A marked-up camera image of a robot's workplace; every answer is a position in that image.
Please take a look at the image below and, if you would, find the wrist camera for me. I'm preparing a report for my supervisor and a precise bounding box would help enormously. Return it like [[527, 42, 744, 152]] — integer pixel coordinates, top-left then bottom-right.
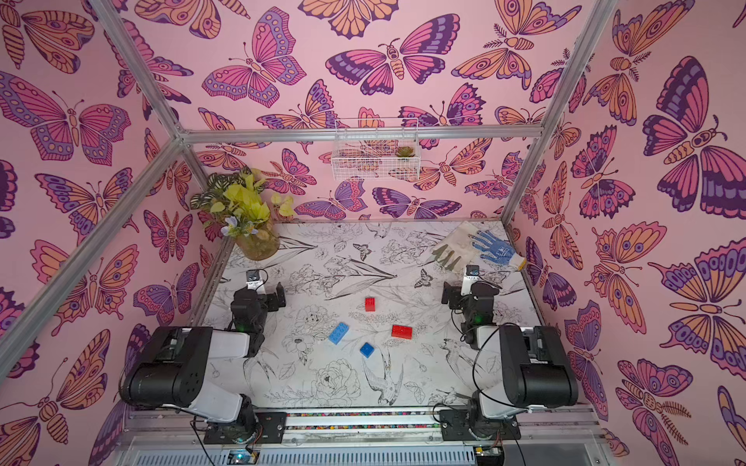
[[245, 269, 265, 290], [462, 265, 481, 295]]

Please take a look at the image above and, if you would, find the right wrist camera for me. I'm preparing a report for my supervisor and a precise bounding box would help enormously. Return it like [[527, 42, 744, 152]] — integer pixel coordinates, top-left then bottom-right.
[[462, 265, 481, 295]]

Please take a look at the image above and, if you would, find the white wire basket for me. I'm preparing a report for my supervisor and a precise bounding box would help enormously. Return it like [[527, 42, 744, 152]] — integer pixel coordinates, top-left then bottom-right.
[[328, 116, 422, 183]]

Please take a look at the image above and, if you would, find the small succulent in basket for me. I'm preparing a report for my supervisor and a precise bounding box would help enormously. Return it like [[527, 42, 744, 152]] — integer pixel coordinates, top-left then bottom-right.
[[396, 147, 415, 158]]

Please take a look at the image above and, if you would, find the green beige work glove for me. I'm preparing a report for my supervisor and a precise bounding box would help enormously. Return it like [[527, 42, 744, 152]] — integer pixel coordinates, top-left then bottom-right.
[[431, 221, 479, 274]]

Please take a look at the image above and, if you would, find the blue work glove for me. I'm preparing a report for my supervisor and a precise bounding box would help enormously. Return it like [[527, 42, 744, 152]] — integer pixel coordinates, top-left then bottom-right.
[[472, 230, 526, 271]]

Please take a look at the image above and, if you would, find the long red lego brick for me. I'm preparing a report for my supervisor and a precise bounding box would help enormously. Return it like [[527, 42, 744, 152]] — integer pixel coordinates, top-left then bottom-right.
[[392, 324, 414, 340]]

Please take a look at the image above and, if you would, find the white vented cable duct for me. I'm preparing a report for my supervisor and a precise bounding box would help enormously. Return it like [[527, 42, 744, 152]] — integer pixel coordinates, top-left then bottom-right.
[[126, 446, 477, 465]]

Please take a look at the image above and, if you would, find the small blue lego brick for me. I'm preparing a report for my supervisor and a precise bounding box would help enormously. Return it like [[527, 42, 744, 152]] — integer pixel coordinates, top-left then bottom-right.
[[359, 343, 375, 358]]

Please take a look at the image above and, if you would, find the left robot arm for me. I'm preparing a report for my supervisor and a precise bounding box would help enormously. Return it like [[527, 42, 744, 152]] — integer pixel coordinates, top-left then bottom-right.
[[120, 285, 287, 445]]

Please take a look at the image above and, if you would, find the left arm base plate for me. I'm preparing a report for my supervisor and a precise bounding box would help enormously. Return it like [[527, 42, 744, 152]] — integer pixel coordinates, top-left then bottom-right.
[[203, 411, 288, 446]]

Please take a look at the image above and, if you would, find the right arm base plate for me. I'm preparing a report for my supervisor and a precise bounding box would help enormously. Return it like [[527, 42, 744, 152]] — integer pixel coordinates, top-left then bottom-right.
[[435, 409, 522, 442]]

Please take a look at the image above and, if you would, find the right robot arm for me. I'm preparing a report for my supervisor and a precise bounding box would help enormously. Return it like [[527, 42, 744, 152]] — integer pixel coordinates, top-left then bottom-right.
[[433, 280, 579, 442]]

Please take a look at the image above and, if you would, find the long blue lego brick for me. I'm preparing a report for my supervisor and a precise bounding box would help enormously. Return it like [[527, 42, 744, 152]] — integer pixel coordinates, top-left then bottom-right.
[[328, 322, 350, 345]]

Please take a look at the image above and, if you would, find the aluminium rail with beads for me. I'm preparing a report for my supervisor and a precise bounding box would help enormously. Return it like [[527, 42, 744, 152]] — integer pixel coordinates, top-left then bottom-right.
[[124, 404, 601, 447]]

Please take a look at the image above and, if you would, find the small red lego brick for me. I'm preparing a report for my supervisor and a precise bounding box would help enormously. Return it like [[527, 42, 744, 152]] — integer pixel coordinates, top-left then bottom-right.
[[364, 297, 376, 313]]

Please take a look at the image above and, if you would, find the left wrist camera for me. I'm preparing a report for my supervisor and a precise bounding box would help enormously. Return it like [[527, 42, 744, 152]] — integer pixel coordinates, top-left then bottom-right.
[[245, 269, 265, 290]]

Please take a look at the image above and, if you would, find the potted green plant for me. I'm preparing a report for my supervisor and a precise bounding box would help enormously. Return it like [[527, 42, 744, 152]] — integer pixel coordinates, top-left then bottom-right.
[[190, 168, 295, 261]]

